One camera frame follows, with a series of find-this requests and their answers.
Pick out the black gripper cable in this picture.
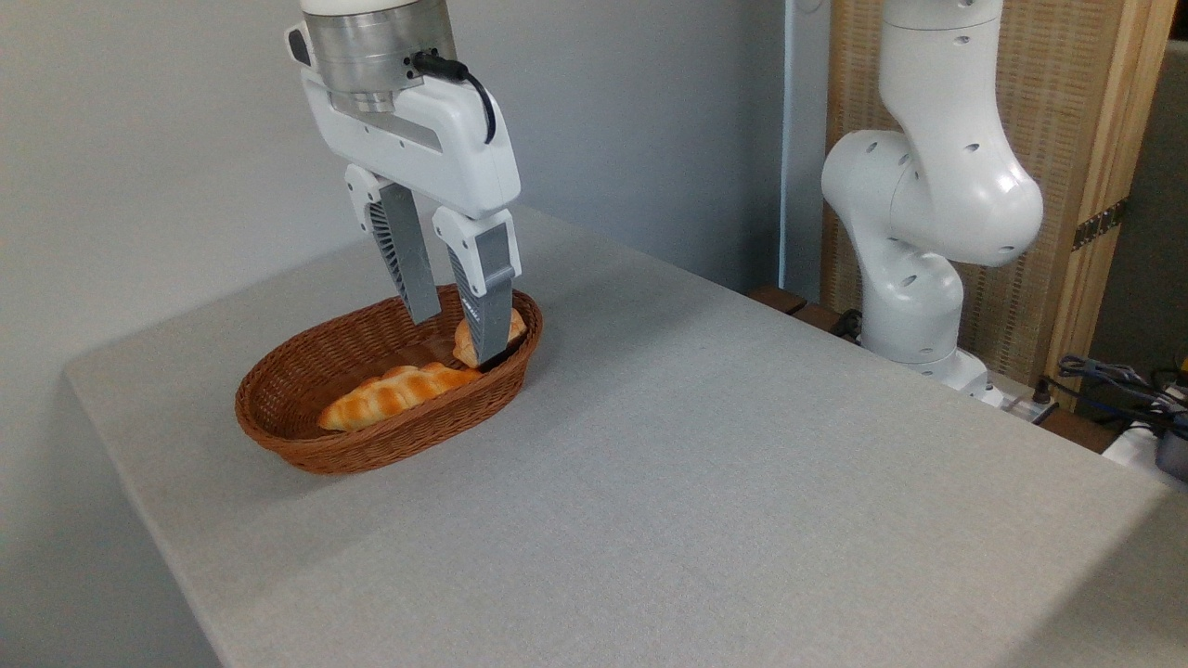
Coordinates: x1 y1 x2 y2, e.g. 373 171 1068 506
411 51 497 146

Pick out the round bread bun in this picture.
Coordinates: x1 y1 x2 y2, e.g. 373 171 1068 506
452 308 528 369

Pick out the white box with grey device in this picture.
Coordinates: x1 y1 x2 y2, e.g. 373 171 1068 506
1100 413 1188 495

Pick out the blue and black cable bundle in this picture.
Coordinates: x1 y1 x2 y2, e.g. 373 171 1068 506
1047 353 1188 437

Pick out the metal hinge on screen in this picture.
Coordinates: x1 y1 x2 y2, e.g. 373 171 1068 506
1072 197 1131 252

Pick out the long braided bread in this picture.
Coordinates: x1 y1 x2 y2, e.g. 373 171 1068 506
318 362 484 433

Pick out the white vertical pole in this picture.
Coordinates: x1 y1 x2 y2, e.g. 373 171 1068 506
780 0 833 300

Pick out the brown wicker basket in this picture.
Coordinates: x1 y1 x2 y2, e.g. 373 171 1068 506
235 283 545 476

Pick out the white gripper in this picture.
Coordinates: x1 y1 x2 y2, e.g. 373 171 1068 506
299 70 523 368

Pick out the rattan screen with wooden frame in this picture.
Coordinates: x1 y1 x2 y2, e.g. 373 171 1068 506
821 0 1180 411

